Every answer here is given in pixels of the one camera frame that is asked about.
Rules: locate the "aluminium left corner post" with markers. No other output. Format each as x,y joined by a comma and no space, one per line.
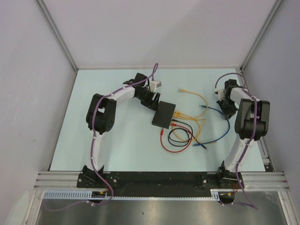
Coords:
56,33

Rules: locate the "aluminium corner post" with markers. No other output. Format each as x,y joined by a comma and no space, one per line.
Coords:
262,32
56,33

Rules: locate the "aluminium right corner post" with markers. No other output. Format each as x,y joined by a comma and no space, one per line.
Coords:
262,32

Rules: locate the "black network switch box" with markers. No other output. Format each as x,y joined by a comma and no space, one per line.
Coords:
164,115

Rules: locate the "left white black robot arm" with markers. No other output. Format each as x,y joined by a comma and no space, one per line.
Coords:
102,111

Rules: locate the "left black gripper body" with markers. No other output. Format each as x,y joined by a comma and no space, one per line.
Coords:
141,94

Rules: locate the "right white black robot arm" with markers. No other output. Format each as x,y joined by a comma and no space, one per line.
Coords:
252,123

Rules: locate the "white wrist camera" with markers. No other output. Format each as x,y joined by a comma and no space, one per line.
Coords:
220,93
154,85

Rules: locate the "aluminium right frame rail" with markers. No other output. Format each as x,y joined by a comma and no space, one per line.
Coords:
265,154

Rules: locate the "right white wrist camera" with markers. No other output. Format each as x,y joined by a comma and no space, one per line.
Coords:
220,93

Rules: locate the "aluminium front frame rail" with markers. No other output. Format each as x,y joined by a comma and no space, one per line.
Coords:
253,181

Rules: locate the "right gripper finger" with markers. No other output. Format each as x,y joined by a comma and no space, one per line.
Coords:
231,111
223,108

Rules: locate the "aluminium frame rail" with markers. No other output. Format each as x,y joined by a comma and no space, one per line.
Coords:
265,154
253,181

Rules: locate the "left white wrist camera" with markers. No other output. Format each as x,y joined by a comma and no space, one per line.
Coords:
154,85

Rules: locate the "grey slotted cable duct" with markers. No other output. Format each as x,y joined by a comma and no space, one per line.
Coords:
91,195

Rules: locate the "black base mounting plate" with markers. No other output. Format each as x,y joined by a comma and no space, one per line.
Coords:
161,184

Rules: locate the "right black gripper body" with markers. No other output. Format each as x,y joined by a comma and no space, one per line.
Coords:
228,101

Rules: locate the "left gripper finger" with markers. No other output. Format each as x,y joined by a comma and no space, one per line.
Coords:
147,99
154,104

